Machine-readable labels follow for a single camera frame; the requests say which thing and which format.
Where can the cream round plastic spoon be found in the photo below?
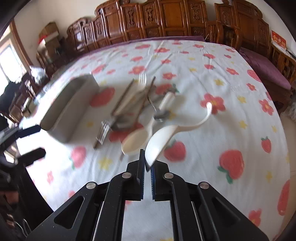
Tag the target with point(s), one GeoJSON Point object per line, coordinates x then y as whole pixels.
{"type": "Point", "coordinates": [134, 143]}

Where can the clear plastic bag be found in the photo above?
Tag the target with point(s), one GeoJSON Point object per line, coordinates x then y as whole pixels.
{"type": "Point", "coordinates": [38, 74]}

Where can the floral strawberry bedsheet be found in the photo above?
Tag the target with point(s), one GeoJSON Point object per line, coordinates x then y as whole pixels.
{"type": "Point", "coordinates": [208, 76]}

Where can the person's dark clothing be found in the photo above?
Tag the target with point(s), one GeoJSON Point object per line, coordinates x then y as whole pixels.
{"type": "Point", "coordinates": [20, 220]}

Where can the white soup spoon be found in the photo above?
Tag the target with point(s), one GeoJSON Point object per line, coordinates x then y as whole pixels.
{"type": "Point", "coordinates": [161, 141]}

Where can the carved wooden sofa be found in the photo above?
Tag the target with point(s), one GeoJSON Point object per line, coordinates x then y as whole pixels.
{"type": "Point", "coordinates": [249, 20]}

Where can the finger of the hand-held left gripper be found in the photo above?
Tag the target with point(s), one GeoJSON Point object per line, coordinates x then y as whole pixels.
{"type": "Point", "coordinates": [30, 130]}
{"type": "Point", "coordinates": [32, 156]}

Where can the white rectangular utensil box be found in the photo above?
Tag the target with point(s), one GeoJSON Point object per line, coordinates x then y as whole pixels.
{"type": "Point", "coordinates": [69, 104]}

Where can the cardboard boxes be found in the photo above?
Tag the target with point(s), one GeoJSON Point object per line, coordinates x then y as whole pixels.
{"type": "Point", "coordinates": [48, 32]}

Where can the purple sofa cushion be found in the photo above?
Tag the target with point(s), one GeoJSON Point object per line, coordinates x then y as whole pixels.
{"type": "Point", "coordinates": [261, 63]}

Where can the cream plastic fork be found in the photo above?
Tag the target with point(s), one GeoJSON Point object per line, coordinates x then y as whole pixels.
{"type": "Point", "coordinates": [136, 91]}

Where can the dark wooden cabinet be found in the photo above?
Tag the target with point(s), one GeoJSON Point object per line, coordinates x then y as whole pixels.
{"type": "Point", "coordinates": [53, 58]}

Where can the metal spoon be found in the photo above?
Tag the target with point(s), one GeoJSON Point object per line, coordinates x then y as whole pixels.
{"type": "Point", "coordinates": [126, 122]}

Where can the brown wooden chopstick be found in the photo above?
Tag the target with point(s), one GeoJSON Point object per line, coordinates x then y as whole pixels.
{"type": "Point", "coordinates": [126, 92]}
{"type": "Point", "coordinates": [149, 89]}

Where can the crumpled plastic bag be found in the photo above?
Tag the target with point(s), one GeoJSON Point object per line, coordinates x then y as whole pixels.
{"type": "Point", "coordinates": [289, 114]}

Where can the metal fork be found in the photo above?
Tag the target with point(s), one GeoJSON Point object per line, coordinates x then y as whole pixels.
{"type": "Point", "coordinates": [104, 133]}

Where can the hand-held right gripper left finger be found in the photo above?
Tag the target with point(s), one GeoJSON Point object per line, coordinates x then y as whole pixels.
{"type": "Point", "coordinates": [142, 166]}

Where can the red box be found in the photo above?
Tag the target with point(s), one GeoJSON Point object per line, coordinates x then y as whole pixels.
{"type": "Point", "coordinates": [278, 40]}

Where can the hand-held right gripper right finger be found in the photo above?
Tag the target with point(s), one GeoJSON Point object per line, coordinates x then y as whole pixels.
{"type": "Point", "coordinates": [152, 183]}

